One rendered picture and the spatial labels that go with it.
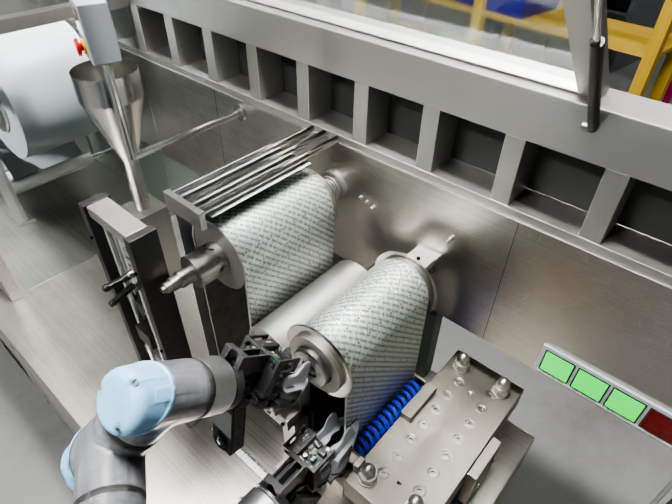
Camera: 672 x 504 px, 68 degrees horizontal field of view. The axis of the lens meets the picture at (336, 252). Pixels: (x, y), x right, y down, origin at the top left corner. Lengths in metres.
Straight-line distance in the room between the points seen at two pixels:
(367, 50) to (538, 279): 0.49
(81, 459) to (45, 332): 0.91
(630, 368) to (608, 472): 1.47
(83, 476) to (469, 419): 0.72
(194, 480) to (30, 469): 1.35
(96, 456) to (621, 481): 2.08
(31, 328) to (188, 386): 1.01
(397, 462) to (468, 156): 0.58
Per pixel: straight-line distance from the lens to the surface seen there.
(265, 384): 0.73
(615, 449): 2.49
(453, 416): 1.09
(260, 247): 0.90
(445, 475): 1.03
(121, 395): 0.59
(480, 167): 0.97
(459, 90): 0.85
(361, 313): 0.85
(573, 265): 0.89
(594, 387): 1.02
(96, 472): 0.64
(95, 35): 1.00
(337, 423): 0.97
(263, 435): 1.20
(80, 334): 1.51
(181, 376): 0.61
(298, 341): 0.85
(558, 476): 2.33
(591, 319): 0.94
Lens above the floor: 1.94
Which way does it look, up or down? 40 degrees down
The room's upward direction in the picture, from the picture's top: 1 degrees clockwise
